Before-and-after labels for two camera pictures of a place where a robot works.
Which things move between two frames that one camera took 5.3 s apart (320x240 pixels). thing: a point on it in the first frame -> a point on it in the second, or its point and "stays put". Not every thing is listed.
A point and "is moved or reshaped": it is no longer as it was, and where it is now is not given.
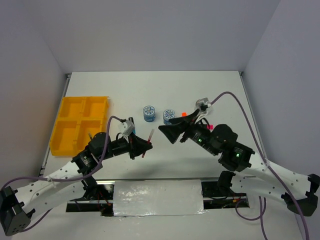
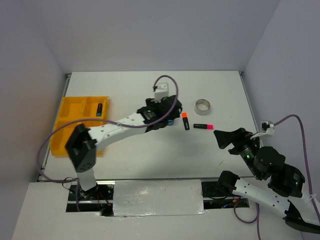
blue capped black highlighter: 133,130 is moved or reshaped
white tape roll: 202,102 stays put
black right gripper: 181,124 -> 237,137
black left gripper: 138,146 -> 151,103
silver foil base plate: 144,198 stays put
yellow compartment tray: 79,119 stays put
